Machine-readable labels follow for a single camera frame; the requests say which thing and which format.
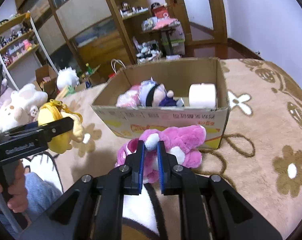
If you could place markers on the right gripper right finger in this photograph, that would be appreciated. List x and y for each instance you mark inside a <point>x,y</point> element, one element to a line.
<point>209,207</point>

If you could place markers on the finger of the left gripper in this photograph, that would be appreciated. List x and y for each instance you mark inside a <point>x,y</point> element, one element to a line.
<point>45,132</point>

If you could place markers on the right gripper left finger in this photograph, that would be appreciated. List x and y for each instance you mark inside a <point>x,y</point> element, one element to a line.
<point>92,207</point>

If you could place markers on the yellow round plush pouch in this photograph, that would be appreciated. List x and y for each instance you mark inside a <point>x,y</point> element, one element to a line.
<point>56,110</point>

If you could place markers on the pink bear plush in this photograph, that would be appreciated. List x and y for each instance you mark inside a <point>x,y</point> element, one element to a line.
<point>182,142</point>

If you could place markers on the purple haired blindfolded doll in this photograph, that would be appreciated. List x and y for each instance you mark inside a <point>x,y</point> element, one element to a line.
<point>153,94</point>

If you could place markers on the pink pig roll plush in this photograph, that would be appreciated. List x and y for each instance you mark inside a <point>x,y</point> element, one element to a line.
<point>203,95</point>

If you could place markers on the person's left hand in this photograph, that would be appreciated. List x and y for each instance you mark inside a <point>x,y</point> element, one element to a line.
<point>13,192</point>

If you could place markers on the cream bear plush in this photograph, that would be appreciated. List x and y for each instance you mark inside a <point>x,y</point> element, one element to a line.
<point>22,107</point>

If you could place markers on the brown box on floor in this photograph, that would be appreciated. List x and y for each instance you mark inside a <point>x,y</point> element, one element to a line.
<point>46,81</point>

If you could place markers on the white spiky hair plush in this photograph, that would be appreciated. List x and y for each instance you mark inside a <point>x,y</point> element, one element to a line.
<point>67,77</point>

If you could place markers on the beige floral blanket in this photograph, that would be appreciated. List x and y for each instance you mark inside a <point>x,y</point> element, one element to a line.
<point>259,153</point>

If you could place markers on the green glass bottle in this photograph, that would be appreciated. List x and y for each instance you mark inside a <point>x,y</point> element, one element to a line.
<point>88,69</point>

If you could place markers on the white display shelf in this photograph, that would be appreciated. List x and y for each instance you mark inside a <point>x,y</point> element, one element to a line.
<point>19,39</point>

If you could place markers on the red paper bag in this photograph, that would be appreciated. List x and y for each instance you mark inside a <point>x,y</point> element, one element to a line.
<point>116,65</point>

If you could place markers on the open cardboard box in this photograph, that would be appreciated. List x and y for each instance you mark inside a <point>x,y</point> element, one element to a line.
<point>178,76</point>

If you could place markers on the wooden wardrobe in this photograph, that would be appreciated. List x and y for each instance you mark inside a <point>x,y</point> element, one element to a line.
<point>77,33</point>

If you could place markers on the basket of clutter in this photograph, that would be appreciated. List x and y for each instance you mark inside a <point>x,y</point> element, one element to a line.
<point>147,51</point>

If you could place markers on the small box of papers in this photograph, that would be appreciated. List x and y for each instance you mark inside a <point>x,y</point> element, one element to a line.
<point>173,57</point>

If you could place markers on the small black side table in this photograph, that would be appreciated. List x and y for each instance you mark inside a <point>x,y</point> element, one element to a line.
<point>166,42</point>

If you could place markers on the wooden door with mirror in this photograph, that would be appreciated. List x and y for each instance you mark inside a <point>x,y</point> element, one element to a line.
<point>203,21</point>

